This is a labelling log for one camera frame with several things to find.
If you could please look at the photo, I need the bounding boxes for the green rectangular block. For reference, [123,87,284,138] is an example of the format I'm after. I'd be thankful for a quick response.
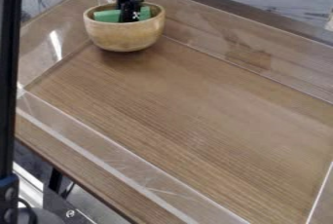
[93,6,153,23]

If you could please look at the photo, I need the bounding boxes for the light brown wooden bowl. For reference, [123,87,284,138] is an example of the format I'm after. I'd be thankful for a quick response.
[82,3,167,53]

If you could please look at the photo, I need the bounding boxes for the black table leg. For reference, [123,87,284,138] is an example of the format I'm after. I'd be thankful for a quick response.
[48,168,64,194]

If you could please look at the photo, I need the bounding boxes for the clear acrylic tray wall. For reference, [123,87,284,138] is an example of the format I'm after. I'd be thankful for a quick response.
[16,0,333,224]

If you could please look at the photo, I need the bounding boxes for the black metal base plate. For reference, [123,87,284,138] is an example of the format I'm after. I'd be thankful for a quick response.
[40,187,98,224]

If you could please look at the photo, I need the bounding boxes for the black cable loop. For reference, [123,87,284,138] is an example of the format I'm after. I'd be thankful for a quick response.
[18,196,39,224]

